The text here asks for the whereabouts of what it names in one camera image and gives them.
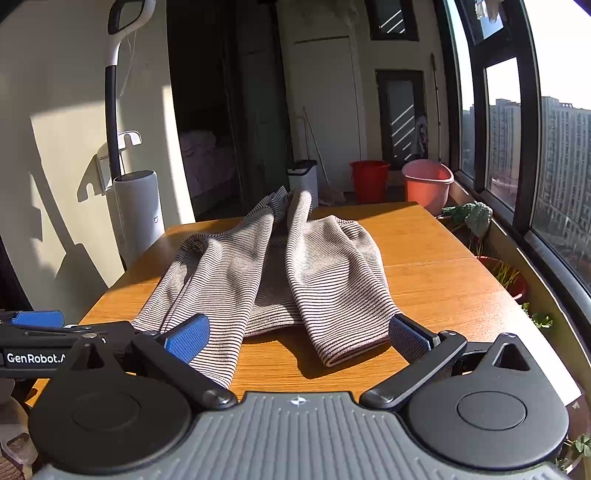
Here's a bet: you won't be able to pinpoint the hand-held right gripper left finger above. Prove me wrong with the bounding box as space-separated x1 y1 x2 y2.
69 314 237 411

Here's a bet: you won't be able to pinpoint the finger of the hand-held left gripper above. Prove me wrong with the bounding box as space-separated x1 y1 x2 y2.
65 322 136 358
0 311 65 330

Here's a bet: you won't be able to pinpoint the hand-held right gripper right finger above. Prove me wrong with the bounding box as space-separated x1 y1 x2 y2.
360 315 532 411

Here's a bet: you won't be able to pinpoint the striped pants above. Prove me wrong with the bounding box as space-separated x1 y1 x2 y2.
131 187 393 389

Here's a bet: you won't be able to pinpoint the white upright floor washer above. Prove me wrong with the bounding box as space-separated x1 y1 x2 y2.
105 0 166 274

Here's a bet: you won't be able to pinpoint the red flower pot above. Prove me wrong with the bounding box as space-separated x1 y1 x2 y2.
475 256 529 304

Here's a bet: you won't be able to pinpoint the small green plant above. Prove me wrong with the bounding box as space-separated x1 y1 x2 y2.
522 302 553 329
554 431 591 472

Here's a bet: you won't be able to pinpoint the green leafy plant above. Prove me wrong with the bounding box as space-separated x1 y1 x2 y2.
441 200 494 239

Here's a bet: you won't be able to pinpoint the pink basin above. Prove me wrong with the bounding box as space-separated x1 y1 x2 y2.
401 160 454 216

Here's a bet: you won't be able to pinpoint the red bucket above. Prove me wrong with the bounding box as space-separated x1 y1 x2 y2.
349 160 391 203

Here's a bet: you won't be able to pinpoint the broom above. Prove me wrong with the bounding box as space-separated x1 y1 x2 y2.
302 107 347 206

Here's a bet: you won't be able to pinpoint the bed with pink bedding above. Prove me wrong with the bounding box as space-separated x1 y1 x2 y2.
178 130 242 209

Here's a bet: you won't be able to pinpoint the white trash bin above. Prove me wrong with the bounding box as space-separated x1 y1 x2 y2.
287 160 319 205

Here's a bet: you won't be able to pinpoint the dark door with glass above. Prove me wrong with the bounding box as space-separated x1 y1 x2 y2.
375 69 428 169

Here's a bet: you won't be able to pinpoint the mop stick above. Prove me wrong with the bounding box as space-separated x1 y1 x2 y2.
431 53 444 163

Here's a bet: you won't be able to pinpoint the dark sliding glass door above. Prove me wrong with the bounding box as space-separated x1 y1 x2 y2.
222 0 293 217

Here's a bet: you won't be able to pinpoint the dark transom window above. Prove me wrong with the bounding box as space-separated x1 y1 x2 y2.
365 0 419 41

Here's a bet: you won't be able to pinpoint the hanging laundry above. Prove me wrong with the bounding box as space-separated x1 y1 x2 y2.
475 0 505 22

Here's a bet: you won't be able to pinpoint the black window frame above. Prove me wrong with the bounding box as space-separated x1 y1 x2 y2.
434 0 591 298

